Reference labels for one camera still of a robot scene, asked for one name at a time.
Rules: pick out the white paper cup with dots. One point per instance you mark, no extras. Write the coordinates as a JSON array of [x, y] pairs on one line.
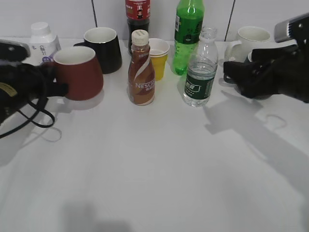
[[158, 47]]

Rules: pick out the black mug with handle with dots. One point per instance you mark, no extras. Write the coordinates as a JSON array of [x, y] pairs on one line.
[[106, 45]]

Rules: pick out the red-brown ceramic mug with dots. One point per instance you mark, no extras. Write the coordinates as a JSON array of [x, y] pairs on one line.
[[78, 67]]

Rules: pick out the clear water bottle green label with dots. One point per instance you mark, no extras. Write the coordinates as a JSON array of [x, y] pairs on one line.
[[201, 70]]

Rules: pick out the cola bottle red label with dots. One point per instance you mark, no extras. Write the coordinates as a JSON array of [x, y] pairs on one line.
[[138, 17]]

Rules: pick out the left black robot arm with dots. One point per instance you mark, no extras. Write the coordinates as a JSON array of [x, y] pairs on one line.
[[22, 83]]

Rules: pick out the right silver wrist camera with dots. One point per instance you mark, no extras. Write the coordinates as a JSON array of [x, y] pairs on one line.
[[294, 28]]

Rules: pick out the yellow plastic cup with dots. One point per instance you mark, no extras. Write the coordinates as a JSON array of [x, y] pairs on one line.
[[159, 62]]

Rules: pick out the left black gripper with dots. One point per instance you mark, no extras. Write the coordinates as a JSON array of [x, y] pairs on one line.
[[20, 83]]

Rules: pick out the green soda bottle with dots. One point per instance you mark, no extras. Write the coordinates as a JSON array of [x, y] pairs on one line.
[[188, 25]]

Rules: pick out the white blueberry yogurt bottle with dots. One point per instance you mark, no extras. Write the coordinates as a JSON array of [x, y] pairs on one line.
[[43, 43]]

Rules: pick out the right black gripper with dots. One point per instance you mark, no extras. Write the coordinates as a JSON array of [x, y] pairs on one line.
[[293, 75]]

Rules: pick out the dark grey round mug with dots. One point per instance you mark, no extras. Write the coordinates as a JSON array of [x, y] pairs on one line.
[[263, 96]]

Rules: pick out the brown Nescafe coffee bottle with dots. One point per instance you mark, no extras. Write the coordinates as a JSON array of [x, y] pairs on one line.
[[141, 74]]

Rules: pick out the white ceramic mug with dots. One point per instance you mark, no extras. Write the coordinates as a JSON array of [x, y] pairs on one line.
[[248, 38]]

